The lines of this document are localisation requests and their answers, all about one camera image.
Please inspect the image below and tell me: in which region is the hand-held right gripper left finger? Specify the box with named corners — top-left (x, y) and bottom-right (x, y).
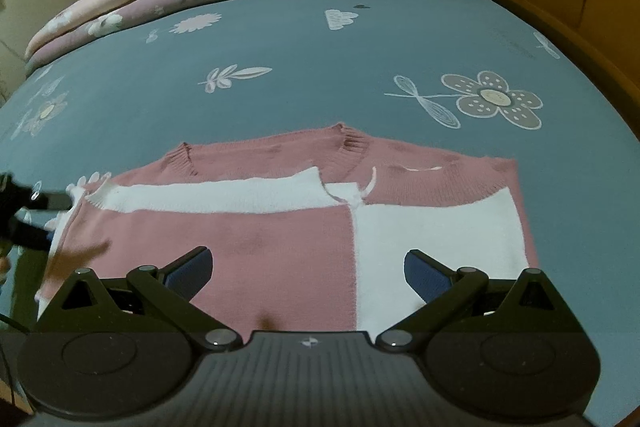
top-left (42, 246), bottom-right (242, 353)

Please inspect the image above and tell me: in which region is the blue floral bed sheet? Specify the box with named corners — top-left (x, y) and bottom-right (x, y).
top-left (0, 0), bottom-right (640, 408)

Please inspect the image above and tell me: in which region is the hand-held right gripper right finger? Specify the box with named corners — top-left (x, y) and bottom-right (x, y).
top-left (374, 249), bottom-right (583, 354)

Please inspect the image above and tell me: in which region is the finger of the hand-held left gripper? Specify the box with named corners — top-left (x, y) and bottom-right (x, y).
top-left (9, 213), bottom-right (54, 253)
top-left (27, 190), bottom-right (77, 211)

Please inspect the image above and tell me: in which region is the pink and white knit sweater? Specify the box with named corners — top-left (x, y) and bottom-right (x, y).
top-left (34, 122), bottom-right (542, 334)

